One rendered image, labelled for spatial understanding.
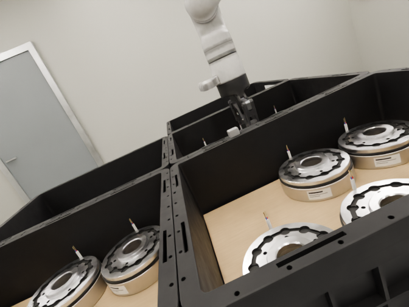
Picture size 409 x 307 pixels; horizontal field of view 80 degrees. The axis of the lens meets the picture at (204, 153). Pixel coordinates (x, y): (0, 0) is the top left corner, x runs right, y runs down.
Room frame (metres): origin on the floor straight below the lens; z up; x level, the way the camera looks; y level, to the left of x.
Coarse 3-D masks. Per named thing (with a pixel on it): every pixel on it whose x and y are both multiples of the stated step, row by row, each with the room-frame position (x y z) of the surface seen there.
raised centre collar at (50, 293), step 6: (66, 270) 0.33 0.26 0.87; (72, 270) 0.32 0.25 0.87; (78, 270) 0.32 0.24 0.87; (60, 276) 0.32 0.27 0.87; (66, 276) 0.33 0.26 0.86; (72, 276) 0.31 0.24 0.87; (78, 276) 0.31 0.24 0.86; (54, 282) 0.32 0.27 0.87; (66, 282) 0.30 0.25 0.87; (72, 282) 0.30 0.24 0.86; (48, 288) 0.31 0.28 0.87; (54, 288) 0.31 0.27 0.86; (60, 288) 0.29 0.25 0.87; (66, 288) 0.29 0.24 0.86; (48, 294) 0.29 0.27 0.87; (54, 294) 0.29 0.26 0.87
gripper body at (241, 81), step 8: (232, 80) 0.56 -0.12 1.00; (240, 80) 0.56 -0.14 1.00; (248, 80) 0.58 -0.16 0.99; (224, 88) 0.57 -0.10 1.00; (232, 88) 0.56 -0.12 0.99; (240, 88) 0.56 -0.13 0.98; (224, 96) 0.58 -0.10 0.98; (232, 96) 0.59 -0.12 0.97; (240, 96) 0.56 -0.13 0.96; (240, 104) 0.56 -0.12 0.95
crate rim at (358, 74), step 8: (352, 72) 0.47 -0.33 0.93; (360, 72) 0.45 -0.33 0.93; (368, 72) 0.42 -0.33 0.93; (288, 80) 0.70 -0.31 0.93; (296, 80) 0.66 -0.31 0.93; (304, 80) 0.63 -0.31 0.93; (352, 80) 0.42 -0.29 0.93; (272, 88) 0.70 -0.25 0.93; (256, 96) 0.70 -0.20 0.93; (296, 104) 0.43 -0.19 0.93; (280, 112) 0.42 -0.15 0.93; (200, 120) 0.70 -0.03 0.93; (264, 120) 0.42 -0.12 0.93; (184, 128) 0.69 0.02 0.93; (248, 128) 0.41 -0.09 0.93; (168, 136) 0.67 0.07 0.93; (168, 144) 0.57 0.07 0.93; (176, 152) 0.49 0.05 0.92; (192, 152) 0.42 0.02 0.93; (176, 160) 0.42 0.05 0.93
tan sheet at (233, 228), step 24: (408, 168) 0.27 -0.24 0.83; (264, 192) 0.36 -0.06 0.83; (216, 216) 0.36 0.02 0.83; (240, 216) 0.33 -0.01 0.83; (264, 216) 0.31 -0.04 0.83; (288, 216) 0.28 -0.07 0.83; (312, 216) 0.26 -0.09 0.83; (336, 216) 0.25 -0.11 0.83; (216, 240) 0.30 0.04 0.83; (240, 240) 0.28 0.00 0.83; (240, 264) 0.24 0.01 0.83
